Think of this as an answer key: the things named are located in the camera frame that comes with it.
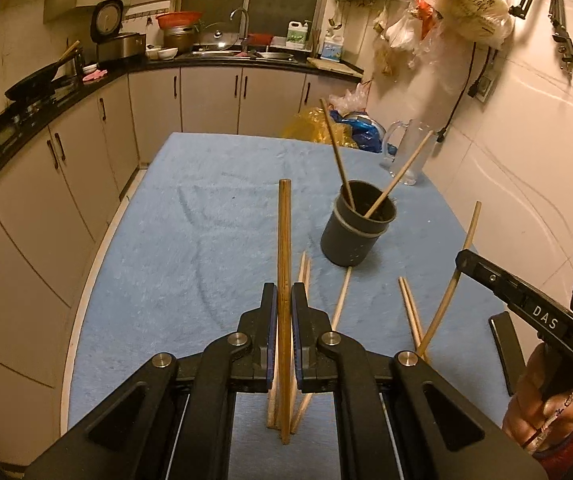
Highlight glass pot lid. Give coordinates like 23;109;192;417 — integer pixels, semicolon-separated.
197;22;241;52

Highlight blue fuzzy table cloth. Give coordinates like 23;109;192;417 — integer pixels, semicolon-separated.
61;132;522;480

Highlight white bottle blue label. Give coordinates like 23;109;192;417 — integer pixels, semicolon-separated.
319;30;343;61

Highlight blue plastic bag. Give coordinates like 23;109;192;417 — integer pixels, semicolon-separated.
329;110;397;156

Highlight rice cooker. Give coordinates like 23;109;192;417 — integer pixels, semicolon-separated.
90;0;147;62

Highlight black frying pan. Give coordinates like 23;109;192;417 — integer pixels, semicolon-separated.
4;40;83;102

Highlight gas stove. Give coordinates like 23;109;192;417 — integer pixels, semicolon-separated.
0;75;83;161

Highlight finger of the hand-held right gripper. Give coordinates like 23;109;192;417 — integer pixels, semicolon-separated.
489;311;527;396
455;249;573;361

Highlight red plastic basin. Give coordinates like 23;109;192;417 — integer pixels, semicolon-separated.
156;11;204;31

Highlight steel kitchen sink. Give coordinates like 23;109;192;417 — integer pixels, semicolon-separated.
191;47;298;62

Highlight person's right hand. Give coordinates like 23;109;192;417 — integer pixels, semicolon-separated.
502;347;573;443

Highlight yellow plastic bag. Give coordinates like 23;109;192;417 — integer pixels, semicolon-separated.
281;107;357;148

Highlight dried herb bundle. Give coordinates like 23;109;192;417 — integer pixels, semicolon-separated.
372;35;403;78

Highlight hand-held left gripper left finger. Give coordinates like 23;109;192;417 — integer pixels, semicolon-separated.
24;283;278;480

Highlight clear glass mug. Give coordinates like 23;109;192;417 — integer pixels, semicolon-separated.
382;119;437;187

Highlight steel pot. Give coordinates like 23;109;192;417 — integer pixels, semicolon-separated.
343;115;385;134

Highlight white plastic bag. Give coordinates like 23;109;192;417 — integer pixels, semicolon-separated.
329;84;369;113

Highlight hanging bag with orange print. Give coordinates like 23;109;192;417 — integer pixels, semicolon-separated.
379;0;449;58

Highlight black power cable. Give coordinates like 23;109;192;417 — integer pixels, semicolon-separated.
436;42;492;143

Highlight brown cooking pot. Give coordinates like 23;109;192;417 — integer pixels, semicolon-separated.
163;26;198;54

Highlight steel faucet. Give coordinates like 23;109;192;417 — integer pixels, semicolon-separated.
230;7;250;54

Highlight white base cabinets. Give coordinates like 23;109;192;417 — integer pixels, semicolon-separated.
0;62;364;466

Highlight white bottle green label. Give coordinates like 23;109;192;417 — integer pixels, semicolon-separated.
286;20;313;52

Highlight wall socket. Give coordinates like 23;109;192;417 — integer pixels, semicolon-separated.
476;75;498;104

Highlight large translucent hanging bag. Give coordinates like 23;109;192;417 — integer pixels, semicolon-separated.
419;0;515;46

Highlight wooden cutting board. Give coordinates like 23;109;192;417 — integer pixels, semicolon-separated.
306;56;364;77

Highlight grey chopstick holder cup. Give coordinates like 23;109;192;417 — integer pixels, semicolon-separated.
320;181;398;267

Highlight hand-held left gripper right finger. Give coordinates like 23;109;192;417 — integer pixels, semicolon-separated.
291;283;549;480

